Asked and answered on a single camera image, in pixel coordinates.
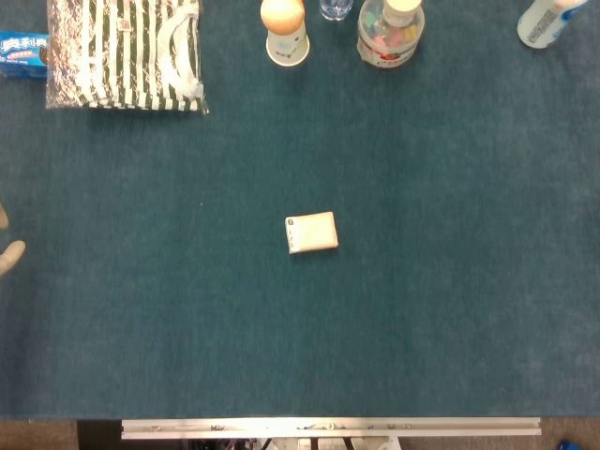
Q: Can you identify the small white box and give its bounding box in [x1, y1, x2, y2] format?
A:
[284, 211, 339, 255]

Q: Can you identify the white paper cup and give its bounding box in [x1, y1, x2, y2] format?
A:
[265, 21, 311, 68]

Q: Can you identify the clear jar with white lid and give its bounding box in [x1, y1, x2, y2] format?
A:
[356, 0, 426, 71]

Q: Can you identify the tan wooden ball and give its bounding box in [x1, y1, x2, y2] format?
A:
[260, 0, 307, 33]

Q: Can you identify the striped shirt in plastic bag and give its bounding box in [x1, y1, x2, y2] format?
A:
[45, 0, 211, 115]

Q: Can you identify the white bottle with blue label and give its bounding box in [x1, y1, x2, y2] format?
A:
[517, 0, 590, 50]

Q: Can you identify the blue Oreo cookie box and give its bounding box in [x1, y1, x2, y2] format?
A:
[0, 30, 51, 79]

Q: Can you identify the aluminium profile rail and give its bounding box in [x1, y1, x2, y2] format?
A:
[120, 416, 543, 441]

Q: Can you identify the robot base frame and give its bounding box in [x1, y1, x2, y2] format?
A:
[180, 436, 402, 450]

